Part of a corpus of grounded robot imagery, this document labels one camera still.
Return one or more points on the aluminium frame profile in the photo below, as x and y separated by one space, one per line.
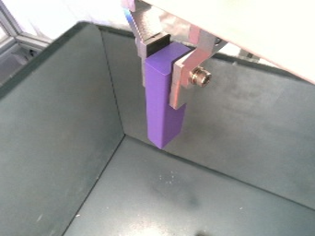
16 37

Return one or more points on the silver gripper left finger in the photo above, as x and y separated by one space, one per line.
150 39

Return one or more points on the purple rectangular block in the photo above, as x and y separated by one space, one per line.
164 120

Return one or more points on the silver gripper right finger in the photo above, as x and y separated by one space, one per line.
186 71

